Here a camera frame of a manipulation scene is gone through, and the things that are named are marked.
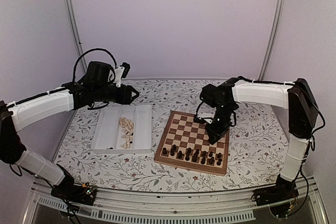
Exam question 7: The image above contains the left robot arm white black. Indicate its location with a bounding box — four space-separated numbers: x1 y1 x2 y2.
1 61 139 200

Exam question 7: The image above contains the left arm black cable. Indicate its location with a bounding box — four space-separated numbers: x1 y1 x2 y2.
72 48 118 83

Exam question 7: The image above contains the left aluminium frame post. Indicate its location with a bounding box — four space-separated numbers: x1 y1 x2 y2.
64 0 84 58

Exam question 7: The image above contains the right aluminium frame post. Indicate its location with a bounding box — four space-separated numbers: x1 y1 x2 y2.
258 0 285 81

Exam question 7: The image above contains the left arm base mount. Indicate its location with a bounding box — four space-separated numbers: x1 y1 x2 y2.
51 173 97 206

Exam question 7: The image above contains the front aluminium rail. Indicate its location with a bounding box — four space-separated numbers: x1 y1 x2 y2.
23 176 329 223

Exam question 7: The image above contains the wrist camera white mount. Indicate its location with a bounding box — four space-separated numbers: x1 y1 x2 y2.
193 113 214 124
113 62 131 88

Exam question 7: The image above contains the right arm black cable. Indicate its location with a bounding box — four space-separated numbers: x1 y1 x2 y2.
194 100 237 127

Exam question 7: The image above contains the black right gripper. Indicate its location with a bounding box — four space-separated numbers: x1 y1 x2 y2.
205 103 235 145

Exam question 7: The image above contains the white plastic compartment tray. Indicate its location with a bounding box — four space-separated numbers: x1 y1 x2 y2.
91 104 152 154

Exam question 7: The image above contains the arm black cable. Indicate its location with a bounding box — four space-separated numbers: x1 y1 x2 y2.
72 48 118 83
194 100 237 127

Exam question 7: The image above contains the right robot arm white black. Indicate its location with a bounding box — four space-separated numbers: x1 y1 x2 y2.
194 76 321 201

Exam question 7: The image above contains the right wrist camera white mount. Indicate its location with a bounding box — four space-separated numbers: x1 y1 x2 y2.
193 113 214 124

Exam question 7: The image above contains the dark rook chess piece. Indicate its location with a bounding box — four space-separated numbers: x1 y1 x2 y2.
217 158 223 166

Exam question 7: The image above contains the pile of light chess pieces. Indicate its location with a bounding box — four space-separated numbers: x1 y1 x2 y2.
119 117 134 149

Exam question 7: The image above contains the wooden chess board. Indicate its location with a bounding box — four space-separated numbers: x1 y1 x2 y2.
154 111 229 176

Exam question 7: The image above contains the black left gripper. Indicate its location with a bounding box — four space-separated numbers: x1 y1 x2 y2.
94 84 140 104

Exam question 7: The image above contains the aluminium frame post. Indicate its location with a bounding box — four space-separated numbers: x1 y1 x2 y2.
64 0 84 58
258 0 285 81

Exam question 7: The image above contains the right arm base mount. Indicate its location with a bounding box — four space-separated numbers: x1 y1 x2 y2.
251 176 299 218

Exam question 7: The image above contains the floral patterned table cloth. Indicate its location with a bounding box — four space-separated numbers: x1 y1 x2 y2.
51 78 300 193

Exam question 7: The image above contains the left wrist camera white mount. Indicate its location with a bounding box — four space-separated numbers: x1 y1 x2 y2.
113 62 131 88

